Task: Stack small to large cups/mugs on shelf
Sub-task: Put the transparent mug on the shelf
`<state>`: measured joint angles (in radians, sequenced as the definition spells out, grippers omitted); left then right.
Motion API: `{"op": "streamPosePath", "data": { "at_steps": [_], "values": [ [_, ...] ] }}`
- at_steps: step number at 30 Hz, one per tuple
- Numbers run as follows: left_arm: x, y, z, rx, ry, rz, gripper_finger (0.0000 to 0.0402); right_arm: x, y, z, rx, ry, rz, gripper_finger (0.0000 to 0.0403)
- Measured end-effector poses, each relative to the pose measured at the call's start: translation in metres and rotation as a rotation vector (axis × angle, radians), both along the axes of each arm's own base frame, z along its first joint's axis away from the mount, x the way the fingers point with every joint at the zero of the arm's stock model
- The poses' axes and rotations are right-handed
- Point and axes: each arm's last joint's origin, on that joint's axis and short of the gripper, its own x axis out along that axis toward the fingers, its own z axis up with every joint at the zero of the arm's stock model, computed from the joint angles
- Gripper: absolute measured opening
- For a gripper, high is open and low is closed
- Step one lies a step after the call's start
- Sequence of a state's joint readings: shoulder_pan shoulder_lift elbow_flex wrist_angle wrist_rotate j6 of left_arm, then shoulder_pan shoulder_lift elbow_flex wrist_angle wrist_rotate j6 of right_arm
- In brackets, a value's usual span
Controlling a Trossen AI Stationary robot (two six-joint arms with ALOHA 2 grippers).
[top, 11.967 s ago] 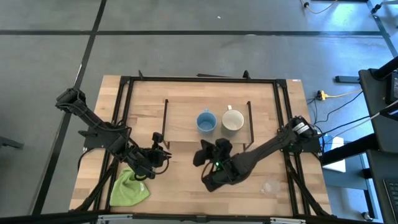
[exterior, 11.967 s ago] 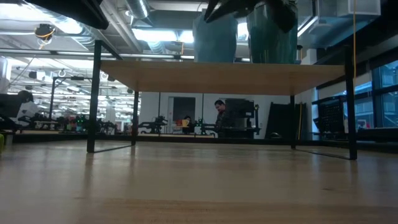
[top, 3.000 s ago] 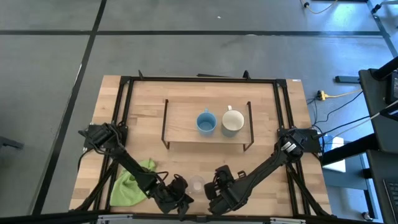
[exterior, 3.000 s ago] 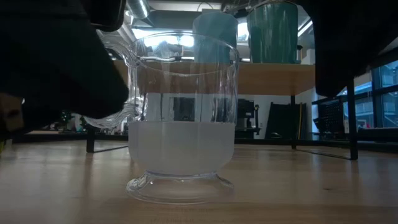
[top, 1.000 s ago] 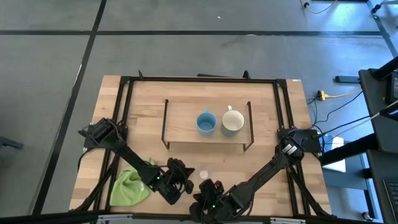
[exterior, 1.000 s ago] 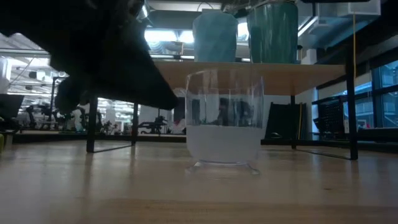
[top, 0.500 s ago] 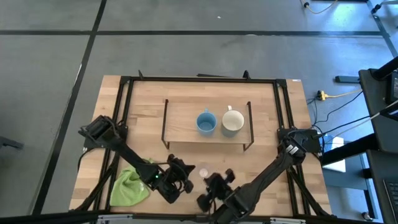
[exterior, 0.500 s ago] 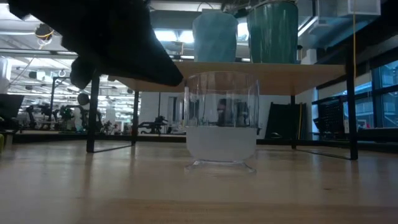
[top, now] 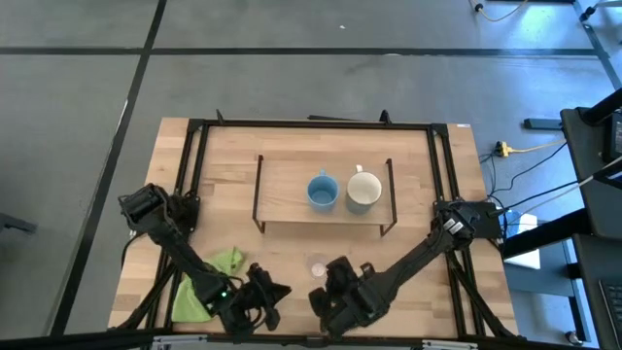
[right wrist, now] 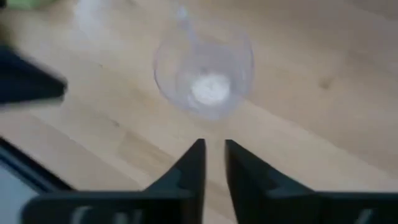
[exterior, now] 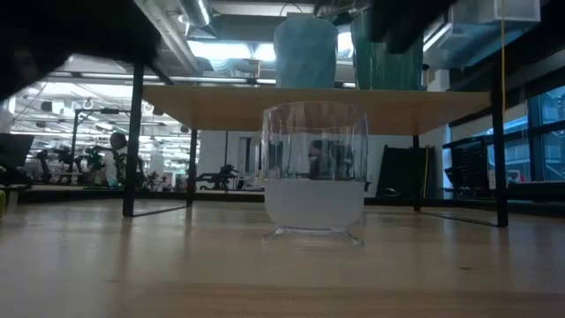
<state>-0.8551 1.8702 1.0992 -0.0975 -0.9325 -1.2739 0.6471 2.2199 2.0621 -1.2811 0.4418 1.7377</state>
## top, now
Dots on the black side desk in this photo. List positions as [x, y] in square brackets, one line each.
[593, 204]

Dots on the white floor box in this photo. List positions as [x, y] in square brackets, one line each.
[525, 257]

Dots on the small clear glass cup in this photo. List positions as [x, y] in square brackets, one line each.
[318, 268]

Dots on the yellow power strip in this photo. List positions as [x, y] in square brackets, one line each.
[504, 149]

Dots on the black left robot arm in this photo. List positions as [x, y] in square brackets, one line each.
[175, 243]

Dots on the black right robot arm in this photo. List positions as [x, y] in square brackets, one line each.
[418, 253]

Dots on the wooden shelf with black legs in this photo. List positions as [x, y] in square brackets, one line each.
[282, 194]

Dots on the laptop keyboard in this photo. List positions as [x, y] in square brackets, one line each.
[613, 311]

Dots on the silver aluminium bracket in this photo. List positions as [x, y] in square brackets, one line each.
[449, 345]
[180, 340]

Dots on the caster wheel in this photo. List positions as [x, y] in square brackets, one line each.
[573, 338]

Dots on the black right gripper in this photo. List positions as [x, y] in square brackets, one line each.
[355, 304]

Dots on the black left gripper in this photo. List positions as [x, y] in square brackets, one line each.
[250, 301]

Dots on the grey furniture foot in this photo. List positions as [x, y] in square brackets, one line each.
[14, 223]

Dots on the light blue mug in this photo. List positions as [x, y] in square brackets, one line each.
[322, 192]

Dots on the grey floor foot bar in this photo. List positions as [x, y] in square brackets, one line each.
[542, 124]

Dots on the large teal ribbed mug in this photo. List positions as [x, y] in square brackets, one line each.
[364, 189]

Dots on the black metal table frame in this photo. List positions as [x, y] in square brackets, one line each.
[316, 125]

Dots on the green cloth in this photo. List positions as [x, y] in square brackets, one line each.
[187, 306]

